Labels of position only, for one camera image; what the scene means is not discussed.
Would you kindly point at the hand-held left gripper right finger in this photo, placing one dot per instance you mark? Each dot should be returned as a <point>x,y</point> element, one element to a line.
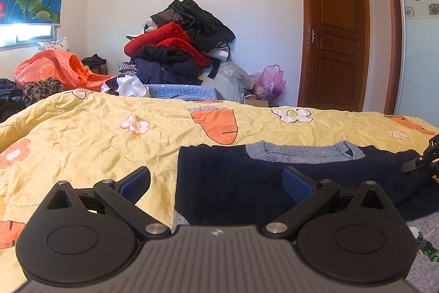
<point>297,186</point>

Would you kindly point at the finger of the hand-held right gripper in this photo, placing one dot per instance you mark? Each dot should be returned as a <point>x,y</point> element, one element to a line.
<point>416,163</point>

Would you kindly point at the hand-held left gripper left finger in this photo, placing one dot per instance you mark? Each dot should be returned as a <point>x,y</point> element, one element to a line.
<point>137,184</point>

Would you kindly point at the navy and grey sweater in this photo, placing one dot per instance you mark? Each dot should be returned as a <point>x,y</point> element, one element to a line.
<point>223,183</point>

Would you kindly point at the pile of clothes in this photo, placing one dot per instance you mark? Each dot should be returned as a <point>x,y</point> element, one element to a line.
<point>171,52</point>

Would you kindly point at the grey printed cloth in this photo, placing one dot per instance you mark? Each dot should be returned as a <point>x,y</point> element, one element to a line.
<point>425,227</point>

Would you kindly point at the yellow printed blanket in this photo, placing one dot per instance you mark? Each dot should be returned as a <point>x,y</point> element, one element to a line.
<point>85,142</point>

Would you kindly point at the cardboard box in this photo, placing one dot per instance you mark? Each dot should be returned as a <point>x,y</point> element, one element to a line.
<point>260,103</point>

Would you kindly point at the white crumpled plastic bag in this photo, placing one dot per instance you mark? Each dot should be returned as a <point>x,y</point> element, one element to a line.
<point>132,87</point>

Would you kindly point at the blue knitted cloth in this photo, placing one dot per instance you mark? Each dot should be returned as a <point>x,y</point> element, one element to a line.
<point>181,92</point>

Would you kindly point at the pink plastic bag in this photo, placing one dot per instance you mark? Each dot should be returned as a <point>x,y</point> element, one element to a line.
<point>271,83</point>

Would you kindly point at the grey folded cloth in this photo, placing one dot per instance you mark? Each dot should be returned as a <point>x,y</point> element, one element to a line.
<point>228,92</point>

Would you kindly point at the dark bag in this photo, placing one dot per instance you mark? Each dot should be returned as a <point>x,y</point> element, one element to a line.
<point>95,64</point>

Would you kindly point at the clear plastic bag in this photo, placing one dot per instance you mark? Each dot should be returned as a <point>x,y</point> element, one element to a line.
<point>233,73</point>

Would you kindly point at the leopard print cloth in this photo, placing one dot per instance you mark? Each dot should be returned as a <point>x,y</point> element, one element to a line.
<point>41,88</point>

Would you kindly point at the orange plastic bag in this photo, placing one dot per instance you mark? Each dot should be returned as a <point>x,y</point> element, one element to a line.
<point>51,68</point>

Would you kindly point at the black plastic bag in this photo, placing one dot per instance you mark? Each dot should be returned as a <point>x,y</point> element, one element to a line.
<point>8,100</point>

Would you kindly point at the brown wooden door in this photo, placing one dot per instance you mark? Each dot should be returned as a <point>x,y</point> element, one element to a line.
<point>334,32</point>

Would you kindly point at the white floral pillow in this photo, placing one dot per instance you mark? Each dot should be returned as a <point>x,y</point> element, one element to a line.
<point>55,45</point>

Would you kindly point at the window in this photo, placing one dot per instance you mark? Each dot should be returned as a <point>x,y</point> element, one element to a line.
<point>24,35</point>

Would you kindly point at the brown wooden door frame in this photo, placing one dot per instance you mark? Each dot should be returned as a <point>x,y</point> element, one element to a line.
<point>392,21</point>

